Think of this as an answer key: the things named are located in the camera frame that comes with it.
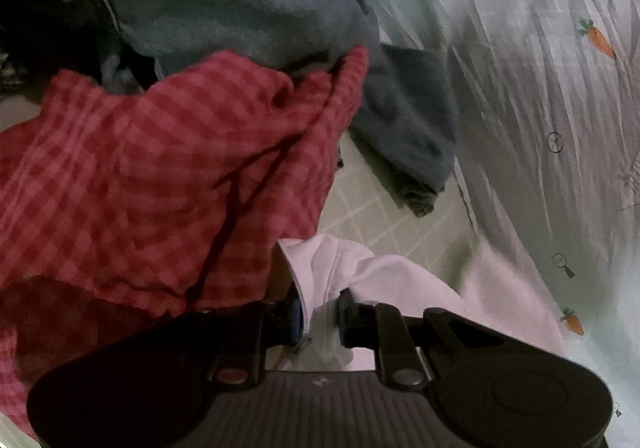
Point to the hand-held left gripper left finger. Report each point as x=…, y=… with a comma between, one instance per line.
x=297, y=319

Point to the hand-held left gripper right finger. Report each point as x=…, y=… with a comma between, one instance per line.
x=346, y=323

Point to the white garment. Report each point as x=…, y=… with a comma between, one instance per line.
x=390, y=273

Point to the red checked cloth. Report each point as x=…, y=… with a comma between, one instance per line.
x=150, y=153

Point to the carrot print bed sheet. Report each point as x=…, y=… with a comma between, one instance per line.
x=525, y=78

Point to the blue garment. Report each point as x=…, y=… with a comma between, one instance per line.
x=250, y=3

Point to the blue-green checked cloth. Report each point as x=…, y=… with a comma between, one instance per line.
x=10, y=73

